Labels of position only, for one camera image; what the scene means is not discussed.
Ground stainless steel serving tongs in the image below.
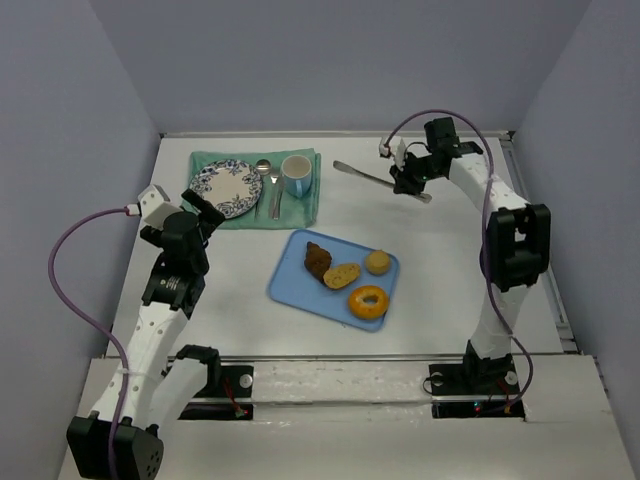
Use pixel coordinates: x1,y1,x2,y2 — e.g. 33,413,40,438
332,160,432,204

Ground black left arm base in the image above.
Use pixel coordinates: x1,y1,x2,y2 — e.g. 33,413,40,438
179,364,254,421

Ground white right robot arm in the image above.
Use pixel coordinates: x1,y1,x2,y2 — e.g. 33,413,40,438
379,110,551,386

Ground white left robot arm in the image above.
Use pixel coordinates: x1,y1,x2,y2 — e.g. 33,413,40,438
66,185,224,479

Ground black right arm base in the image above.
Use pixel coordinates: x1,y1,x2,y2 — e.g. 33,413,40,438
422,363,525,420

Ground sliced bread loaf piece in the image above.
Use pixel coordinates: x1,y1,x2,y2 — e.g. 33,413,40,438
323,263,361,290

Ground blue floral ceramic plate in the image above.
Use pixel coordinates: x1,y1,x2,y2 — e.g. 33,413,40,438
188,159,263,219

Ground steel table knife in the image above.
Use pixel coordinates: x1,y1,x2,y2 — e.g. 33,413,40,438
271,178,285,220

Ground steel spoon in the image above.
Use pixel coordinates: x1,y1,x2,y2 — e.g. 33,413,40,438
254,159,272,220

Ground steel fork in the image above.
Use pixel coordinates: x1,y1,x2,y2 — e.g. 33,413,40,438
269,172,280,219

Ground yellow muffin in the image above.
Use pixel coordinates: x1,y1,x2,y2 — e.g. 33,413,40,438
364,250,392,276

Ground light blue ceramic mug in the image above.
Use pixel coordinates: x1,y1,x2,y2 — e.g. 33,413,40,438
281,155,313,199

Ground light blue plastic tray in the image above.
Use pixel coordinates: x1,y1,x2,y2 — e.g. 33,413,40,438
267,229,400,332

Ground dark brown croissant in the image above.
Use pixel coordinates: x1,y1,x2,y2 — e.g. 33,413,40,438
304,242,332,283

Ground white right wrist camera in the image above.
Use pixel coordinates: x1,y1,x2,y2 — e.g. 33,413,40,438
378,137,407,170

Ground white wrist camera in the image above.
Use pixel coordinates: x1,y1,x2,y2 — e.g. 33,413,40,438
378,137,407,170
138,184,182,230

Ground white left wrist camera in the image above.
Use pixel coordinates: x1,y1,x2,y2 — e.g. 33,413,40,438
138,184,182,230

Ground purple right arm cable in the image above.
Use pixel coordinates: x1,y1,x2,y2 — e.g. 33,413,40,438
382,109,534,414

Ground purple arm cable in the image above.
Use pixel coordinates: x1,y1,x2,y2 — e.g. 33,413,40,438
48,207,139,469
382,109,534,414

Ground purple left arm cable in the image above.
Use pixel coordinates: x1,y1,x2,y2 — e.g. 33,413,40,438
48,207,139,469

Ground glazed bagel ring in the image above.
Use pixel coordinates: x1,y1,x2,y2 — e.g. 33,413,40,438
347,284,390,321

